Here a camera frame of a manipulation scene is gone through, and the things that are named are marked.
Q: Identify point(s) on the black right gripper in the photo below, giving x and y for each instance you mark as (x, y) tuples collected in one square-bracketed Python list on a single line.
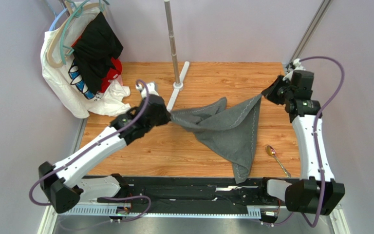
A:
[(274, 89)]

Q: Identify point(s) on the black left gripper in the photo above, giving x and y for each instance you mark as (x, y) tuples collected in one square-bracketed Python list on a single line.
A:
[(167, 116)]

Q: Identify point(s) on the iridescent metal spoon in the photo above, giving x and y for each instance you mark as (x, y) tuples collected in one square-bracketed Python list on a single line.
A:
[(272, 152)]

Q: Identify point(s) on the grey cloth napkin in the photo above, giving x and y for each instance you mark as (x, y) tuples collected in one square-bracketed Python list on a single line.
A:
[(229, 132)]

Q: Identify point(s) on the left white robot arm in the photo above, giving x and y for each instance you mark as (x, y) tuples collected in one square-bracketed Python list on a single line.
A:
[(64, 183)]

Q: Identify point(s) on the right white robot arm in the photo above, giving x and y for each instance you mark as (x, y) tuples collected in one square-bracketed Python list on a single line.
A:
[(316, 191)]

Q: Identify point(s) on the white stand base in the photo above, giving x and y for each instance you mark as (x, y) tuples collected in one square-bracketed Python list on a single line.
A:
[(177, 88)]

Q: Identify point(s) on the red garment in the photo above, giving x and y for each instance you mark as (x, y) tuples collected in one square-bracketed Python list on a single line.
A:
[(110, 76)]

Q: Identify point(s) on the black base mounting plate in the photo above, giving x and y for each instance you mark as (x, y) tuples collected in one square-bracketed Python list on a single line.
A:
[(195, 195)]

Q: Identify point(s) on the black garment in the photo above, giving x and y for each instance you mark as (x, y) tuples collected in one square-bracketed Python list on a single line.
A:
[(96, 55)]

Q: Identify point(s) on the teal clothes hanger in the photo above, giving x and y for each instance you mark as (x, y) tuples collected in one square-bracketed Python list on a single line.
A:
[(82, 13)]

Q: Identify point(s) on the silver metal stand pole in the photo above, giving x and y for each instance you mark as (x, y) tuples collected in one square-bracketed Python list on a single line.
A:
[(172, 40)]

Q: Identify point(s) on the white T-shirt with print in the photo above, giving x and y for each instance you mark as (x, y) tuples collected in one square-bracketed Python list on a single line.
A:
[(91, 80)]

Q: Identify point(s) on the beige clothes hanger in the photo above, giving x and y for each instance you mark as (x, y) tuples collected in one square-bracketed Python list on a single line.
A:
[(58, 40)]

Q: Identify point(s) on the blue clothes hanger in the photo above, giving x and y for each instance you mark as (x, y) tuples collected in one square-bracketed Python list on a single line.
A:
[(57, 17)]

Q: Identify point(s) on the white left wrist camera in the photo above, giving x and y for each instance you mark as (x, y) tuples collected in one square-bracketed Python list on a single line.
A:
[(151, 87)]

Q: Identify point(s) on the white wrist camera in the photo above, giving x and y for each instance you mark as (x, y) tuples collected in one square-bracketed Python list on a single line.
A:
[(294, 65), (151, 87)]

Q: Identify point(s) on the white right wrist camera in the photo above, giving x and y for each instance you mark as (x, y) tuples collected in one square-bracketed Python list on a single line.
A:
[(294, 65)]

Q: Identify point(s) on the aluminium corner post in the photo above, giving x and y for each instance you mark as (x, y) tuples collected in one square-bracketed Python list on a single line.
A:
[(317, 18)]

